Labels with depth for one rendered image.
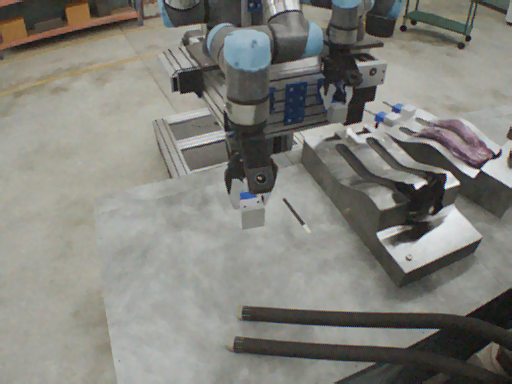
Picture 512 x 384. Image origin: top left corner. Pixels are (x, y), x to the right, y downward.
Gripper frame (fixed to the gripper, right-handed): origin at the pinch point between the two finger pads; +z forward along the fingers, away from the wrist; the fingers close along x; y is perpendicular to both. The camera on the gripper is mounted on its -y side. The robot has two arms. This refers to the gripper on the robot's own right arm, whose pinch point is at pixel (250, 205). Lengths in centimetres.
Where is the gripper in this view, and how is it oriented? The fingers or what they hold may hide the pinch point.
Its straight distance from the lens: 79.6
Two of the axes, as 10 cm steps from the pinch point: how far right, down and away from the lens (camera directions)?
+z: 0.0, 7.5, 6.6
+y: -2.3, -6.4, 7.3
